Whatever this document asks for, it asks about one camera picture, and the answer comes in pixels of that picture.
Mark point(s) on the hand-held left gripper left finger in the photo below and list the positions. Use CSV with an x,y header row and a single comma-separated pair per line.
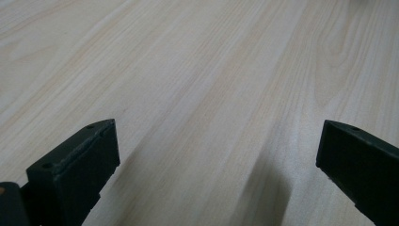
x,y
78,175

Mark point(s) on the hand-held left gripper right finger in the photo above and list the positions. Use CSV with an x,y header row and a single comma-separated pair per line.
x,y
360,163

